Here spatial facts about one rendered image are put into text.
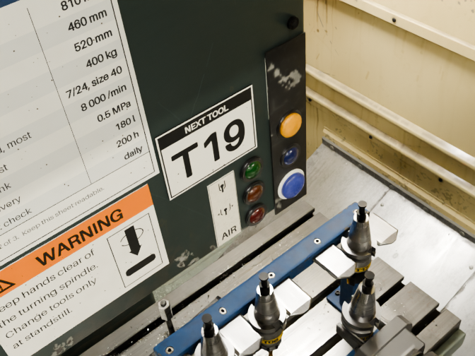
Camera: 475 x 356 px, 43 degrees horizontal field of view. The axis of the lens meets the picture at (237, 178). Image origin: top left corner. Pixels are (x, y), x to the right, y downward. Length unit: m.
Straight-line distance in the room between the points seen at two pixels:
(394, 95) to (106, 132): 1.17
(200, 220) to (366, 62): 1.07
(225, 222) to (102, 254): 0.13
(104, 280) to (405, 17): 1.04
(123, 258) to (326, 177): 1.31
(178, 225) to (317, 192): 1.26
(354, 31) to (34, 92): 1.23
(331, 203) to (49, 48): 1.42
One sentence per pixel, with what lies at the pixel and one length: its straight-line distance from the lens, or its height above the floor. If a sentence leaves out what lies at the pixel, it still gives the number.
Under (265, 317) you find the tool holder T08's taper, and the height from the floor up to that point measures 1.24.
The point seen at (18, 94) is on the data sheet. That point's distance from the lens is 0.39.
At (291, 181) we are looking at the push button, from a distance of 0.60.
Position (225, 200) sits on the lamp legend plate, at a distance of 0.56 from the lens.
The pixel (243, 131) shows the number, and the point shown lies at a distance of 0.53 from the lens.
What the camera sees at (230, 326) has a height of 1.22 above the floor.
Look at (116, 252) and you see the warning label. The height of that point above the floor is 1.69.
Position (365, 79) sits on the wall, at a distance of 1.59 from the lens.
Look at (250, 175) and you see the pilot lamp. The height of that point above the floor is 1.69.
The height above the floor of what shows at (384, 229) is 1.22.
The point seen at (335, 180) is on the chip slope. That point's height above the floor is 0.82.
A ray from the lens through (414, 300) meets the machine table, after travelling 1.44.
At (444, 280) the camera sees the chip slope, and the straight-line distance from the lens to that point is 1.61.
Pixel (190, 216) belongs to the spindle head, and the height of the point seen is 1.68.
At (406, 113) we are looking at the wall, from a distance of 1.55.
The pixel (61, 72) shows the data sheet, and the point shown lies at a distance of 0.40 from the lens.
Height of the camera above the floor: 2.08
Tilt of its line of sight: 44 degrees down
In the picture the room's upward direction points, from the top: 7 degrees counter-clockwise
